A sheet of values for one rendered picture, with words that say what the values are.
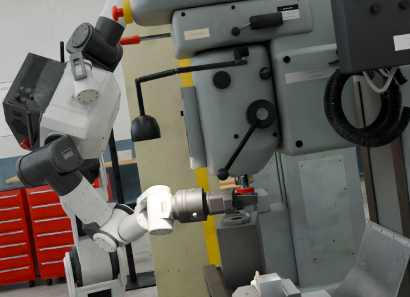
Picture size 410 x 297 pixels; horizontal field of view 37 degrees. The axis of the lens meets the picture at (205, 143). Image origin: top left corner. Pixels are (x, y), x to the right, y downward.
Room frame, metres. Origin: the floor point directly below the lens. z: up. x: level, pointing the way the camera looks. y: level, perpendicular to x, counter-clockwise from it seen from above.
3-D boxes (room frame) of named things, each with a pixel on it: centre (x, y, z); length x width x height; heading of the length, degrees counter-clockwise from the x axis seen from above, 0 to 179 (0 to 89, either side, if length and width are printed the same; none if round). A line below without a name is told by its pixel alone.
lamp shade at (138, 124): (1.52, 0.14, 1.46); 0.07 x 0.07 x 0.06
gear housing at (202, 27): (1.60, -0.13, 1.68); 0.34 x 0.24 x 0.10; 94
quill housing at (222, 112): (1.60, -0.09, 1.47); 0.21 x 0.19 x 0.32; 4
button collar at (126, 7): (1.58, 0.14, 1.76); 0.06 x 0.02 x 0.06; 4
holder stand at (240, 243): (1.96, -0.07, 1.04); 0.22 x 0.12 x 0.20; 173
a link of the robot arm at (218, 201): (1.61, 0.01, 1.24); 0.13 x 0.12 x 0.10; 174
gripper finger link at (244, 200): (1.57, -0.08, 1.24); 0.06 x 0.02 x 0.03; 84
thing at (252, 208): (1.60, -0.09, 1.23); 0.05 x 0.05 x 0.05
